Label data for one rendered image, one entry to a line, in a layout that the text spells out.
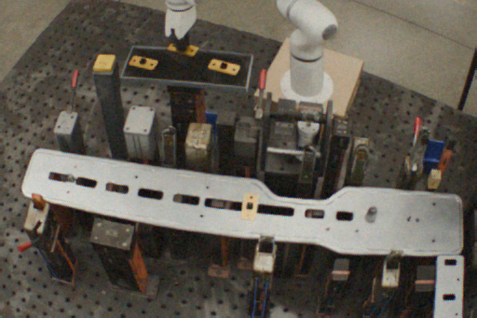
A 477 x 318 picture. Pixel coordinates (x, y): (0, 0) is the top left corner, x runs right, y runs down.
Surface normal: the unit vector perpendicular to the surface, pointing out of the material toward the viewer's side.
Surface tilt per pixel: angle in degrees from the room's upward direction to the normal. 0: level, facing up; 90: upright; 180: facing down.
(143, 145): 90
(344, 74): 4
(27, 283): 0
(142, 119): 0
